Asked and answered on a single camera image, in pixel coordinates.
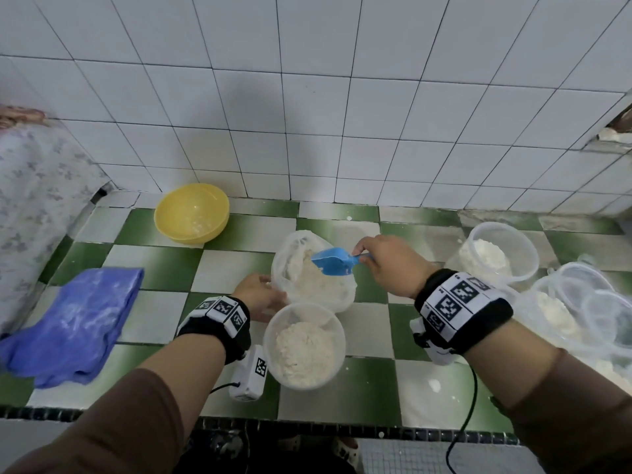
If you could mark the yellow plastic bowl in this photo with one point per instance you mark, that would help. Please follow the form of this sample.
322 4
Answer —
191 212

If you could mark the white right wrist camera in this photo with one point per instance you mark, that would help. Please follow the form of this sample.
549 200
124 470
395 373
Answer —
432 345

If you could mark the blue plastic sheet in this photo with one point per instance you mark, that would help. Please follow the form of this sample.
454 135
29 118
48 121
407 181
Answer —
74 325

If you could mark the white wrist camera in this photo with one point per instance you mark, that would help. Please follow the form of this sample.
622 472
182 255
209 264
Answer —
249 375
432 345

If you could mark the black marker wristband right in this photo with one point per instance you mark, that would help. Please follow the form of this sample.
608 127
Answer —
459 306

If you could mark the person's left hand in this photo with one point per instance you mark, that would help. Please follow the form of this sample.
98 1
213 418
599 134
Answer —
254 296

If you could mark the person's right forearm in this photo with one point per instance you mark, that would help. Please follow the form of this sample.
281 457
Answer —
553 389

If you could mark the tall clear container with flour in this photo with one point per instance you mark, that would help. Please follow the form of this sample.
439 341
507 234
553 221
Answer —
498 254

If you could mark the person's right hand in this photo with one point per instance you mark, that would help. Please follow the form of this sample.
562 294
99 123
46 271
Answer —
395 266

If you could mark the round clear container with flour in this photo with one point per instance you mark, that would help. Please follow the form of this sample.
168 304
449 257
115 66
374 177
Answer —
303 352

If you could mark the person's slipper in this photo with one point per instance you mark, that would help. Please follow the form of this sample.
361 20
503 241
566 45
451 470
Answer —
345 451

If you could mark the black marker wristband left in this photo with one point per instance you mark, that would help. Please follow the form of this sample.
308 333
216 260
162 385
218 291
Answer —
219 315

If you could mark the black marker wristband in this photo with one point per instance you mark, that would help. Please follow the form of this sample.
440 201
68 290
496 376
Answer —
219 315
459 306

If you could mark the empty clear plastic container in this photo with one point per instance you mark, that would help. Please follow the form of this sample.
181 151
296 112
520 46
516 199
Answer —
580 281
610 313

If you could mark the large clear container with flour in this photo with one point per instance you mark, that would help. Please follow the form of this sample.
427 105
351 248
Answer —
553 310

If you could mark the clear plastic bag of flour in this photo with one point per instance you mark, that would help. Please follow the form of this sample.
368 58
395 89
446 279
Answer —
306 281

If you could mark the person's left fingers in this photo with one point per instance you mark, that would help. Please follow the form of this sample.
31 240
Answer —
272 296

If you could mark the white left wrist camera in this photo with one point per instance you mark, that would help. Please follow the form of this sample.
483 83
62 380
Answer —
249 375

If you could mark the floral patterned cloth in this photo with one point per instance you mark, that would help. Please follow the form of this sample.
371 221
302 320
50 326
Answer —
34 202

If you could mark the blue plastic scoop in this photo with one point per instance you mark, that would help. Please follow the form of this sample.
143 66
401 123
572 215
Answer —
333 261

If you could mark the person's left forearm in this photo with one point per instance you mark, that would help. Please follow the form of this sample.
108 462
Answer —
138 409

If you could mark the person's right fingers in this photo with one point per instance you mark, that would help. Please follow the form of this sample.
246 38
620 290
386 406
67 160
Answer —
366 249

